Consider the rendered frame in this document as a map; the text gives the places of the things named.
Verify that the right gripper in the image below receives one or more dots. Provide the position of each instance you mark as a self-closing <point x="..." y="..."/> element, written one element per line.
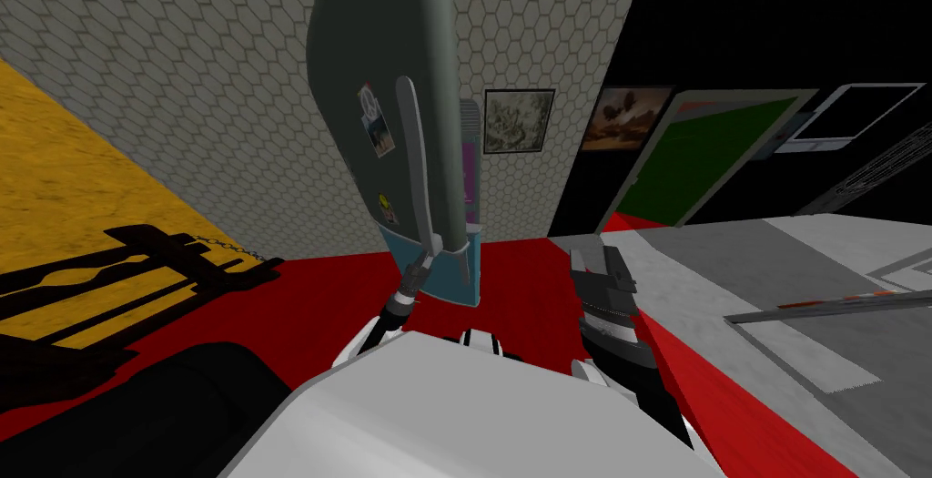
<point x="608" y="294"/>

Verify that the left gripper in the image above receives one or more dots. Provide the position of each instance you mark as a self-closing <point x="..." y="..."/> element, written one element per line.
<point x="419" y="272"/>

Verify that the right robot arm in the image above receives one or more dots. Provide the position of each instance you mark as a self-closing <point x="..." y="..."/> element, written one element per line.
<point x="626" y="361"/>

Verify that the brown landscape picture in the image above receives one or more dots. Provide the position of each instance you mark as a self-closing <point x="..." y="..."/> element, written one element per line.
<point x="625" y="120"/>

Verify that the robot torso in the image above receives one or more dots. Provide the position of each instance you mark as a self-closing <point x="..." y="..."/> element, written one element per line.
<point x="466" y="420"/>

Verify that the black framed grey picture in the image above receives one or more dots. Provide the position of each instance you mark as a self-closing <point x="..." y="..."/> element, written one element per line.
<point x="518" y="121"/>

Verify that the grey fridge door with stickers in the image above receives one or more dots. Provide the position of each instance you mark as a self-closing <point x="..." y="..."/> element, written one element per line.
<point x="364" y="41"/>

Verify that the white framed black window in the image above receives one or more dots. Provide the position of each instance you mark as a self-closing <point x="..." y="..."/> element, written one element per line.
<point x="848" y="114"/>

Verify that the green panel with grey frame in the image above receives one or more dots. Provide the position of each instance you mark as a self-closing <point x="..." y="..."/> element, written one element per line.
<point x="692" y="161"/>

